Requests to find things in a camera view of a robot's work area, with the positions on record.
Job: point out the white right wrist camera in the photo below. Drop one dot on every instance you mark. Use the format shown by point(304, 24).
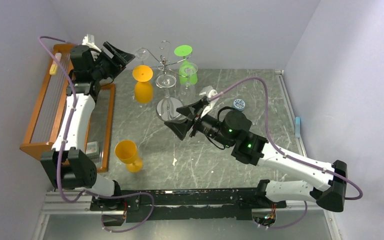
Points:
point(208, 92)

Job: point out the clear champagne flute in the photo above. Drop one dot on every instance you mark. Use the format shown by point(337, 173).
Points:
point(165, 107)

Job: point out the orange goblet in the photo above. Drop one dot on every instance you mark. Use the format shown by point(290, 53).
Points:
point(127, 152)
point(143, 90)

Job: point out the blue white round tin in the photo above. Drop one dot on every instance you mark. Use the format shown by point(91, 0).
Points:
point(239, 105)

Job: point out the small clear wine glass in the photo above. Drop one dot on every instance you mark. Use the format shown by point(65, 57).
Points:
point(141, 55)

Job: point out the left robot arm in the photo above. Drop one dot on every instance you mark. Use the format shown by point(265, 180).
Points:
point(66, 163)

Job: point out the chrome wine glass rack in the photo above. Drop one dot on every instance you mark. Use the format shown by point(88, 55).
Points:
point(163, 64)

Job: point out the small white card box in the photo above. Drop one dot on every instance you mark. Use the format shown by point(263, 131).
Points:
point(92, 149)

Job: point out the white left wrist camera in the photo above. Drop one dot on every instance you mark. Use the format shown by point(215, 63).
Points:
point(89, 41)

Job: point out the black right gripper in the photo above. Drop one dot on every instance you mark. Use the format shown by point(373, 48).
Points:
point(194, 120)

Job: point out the orange wooden dish rack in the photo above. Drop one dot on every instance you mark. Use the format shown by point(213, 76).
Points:
point(48, 113)

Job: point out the pink yellow marker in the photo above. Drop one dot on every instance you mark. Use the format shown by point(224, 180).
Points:
point(54, 66)

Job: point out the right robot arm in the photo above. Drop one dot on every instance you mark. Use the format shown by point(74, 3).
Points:
point(322, 183)

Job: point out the green wine glass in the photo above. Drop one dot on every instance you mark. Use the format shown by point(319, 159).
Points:
point(187, 72)

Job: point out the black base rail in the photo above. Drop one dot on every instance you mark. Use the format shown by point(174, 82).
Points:
point(211, 203)

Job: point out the orange goblet front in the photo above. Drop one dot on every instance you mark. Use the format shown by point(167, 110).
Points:
point(127, 152)

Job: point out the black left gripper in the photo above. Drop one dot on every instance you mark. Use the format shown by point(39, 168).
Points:
point(119, 63)

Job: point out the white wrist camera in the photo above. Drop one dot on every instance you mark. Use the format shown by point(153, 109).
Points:
point(89, 41)
point(208, 92)

